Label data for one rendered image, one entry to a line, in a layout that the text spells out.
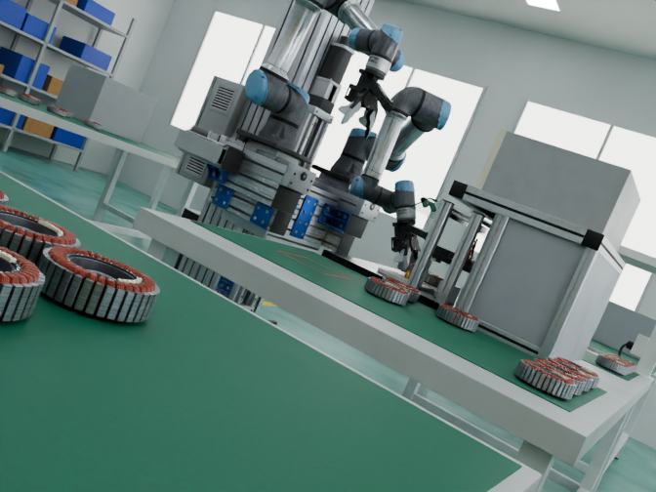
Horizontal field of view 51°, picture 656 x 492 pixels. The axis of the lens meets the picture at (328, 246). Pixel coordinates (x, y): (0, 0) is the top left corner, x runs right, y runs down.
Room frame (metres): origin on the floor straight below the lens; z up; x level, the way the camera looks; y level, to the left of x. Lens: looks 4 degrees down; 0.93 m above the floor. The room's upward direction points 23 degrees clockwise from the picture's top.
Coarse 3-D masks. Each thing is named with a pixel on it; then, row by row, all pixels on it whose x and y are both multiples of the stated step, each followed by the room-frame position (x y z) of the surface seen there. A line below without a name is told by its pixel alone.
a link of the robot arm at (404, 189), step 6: (402, 180) 2.59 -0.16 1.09; (408, 180) 2.59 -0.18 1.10; (396, 186) 2.59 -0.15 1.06; (402, 186) 2.58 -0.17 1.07; (408, 186) 2.58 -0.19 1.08; (414, 186) 2.61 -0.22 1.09; (396, 192) 2.59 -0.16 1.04; (402, 192) 2.57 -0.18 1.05; (408, 192) 2.57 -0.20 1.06; (414, 192) 2.59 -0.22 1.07; (396, 198) 2.59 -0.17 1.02; (402, 198) 2.57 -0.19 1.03; (408, 198) 2.57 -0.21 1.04; (414, 198) 2.58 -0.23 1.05; (396, 204) 2.58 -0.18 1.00; (402, 204) 2.56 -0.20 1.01; (408, 204) 2.56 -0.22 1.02
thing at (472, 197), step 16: (464, 192) 1.97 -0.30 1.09; (480, 192) 1.95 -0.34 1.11; (480, 208) 2.14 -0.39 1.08; (496, 208) 1.92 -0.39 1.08; (512, 208) 1.90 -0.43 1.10; (528, 208) 1.88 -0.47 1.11; (528, 224) 1.88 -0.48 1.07; (544, 224) 1.86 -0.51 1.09; (560, 224) 1.84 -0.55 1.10; (576, 240) 1.81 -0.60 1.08; (592, 240) 1.79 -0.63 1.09; (608, 256) 1.98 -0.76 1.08
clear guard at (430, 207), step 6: (432, 198) 2.41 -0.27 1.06; (414, 204) 2.43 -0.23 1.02; (420, 204) 2.44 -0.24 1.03; (426, 204) 2.46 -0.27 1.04; (432, 204) 2.48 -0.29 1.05; (438, 204) 2.50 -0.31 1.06; (420, 210) 2.50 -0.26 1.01; (426, 210) 2.52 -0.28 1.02; (432, 210) 2.55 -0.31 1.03; (462, 210) 2.35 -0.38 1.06; (432, 216) 2.62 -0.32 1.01; (486, 222) 2.37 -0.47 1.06
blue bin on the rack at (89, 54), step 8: (64, 40) 8.12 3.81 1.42; (72, 40) 8.06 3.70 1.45; (64, 48) 8.10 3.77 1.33; (72, 48) 8.04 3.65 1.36; (80, 48) 7.98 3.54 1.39; (88, 48) 8.00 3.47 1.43; (80, 56) 7.96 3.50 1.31; (88, 56) 8.04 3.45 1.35; (96, 56) 8.13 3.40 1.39; (104, 56) 8.23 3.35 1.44; (96, 64) 8.17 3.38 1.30; (104, 64) 8.27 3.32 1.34
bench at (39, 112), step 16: (0, 96) 3.50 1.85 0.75; (16, 96) 4.24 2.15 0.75; (32, 112) 3.66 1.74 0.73; (48, 112) 3.87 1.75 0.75; (64, 128) 3.85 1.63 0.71; (80, 128) 3.94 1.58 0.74; (112, 144) 4.17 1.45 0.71; (128, 144) 4.28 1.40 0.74; (144, 144) 5.14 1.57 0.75; (160, 160) 4.55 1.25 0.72; (176, 160) 4.70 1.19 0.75; (112, 176) 5.32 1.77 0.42; (192, 192) 4.97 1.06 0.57; (96, 208) 5.34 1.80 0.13; (112, 208) 5.27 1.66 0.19; (96, 224) 4.32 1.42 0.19
